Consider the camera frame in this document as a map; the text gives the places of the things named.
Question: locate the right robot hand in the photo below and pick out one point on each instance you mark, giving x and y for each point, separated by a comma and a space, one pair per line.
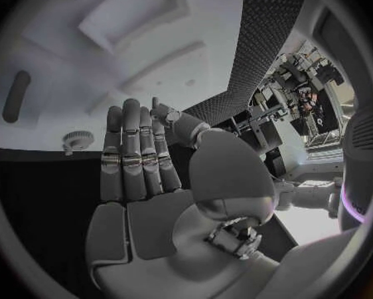
155, 224

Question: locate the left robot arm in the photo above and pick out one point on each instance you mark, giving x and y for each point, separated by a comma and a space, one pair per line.
311, 196

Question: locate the white task board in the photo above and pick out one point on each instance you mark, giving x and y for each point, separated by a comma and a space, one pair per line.
80, 62

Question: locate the grey gear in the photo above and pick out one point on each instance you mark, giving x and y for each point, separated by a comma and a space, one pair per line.
78, 138

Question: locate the white machine cabinet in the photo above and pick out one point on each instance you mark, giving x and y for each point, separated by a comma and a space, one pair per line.
279, 139

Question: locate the cluttered workshop desk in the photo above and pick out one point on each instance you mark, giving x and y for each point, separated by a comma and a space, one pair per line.
301, 84

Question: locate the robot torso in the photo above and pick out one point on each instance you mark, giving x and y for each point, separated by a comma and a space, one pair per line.
360, 159

